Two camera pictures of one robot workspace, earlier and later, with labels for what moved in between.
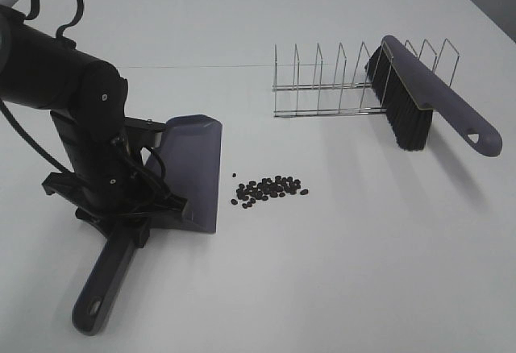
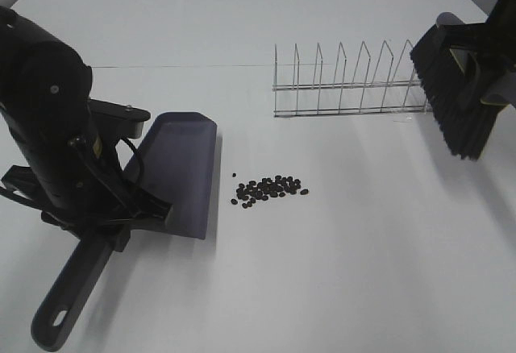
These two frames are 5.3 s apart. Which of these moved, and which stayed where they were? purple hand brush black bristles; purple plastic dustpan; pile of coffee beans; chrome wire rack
Moved: purple plastic dustpan; purple hand brush black bristles
Stayed: pile of coffee beans; chrome wire rack
